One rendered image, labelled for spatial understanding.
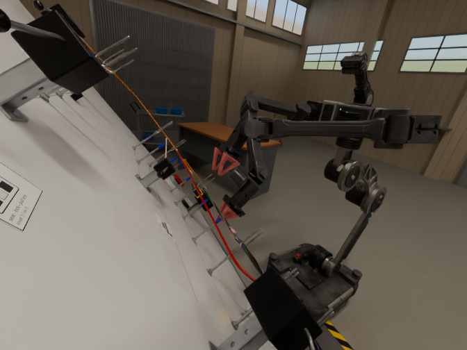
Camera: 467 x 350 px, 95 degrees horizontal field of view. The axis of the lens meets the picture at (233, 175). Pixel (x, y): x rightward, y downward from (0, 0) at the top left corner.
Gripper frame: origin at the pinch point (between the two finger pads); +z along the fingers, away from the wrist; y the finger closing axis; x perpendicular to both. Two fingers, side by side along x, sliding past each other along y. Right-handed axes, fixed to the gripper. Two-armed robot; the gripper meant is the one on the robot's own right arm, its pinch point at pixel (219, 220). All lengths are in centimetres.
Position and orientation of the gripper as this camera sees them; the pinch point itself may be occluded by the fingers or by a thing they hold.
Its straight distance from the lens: 85.4
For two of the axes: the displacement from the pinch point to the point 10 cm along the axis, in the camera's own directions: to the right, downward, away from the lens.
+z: -7.0, 7.1, -0.5
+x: 5.8, 6.1, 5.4
